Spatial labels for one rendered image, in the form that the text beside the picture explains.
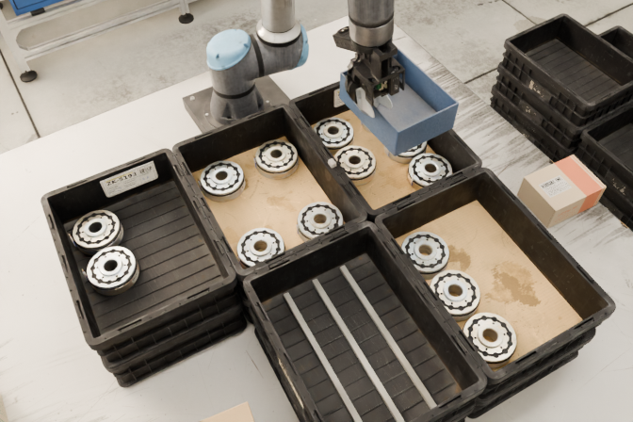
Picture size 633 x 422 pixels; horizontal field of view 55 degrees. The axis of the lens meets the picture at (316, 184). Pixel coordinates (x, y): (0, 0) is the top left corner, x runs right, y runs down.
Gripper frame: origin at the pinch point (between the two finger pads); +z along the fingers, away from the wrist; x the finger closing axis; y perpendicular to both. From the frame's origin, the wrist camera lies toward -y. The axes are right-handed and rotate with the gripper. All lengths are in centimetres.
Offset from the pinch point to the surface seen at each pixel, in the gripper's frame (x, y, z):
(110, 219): -55, -21, 21
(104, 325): -65, 1, 23
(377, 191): 1.0, 1.1, 29.0
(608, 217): 51, 30, 47
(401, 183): 7.4, 1.9, 29.6
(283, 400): -41, 29, 38
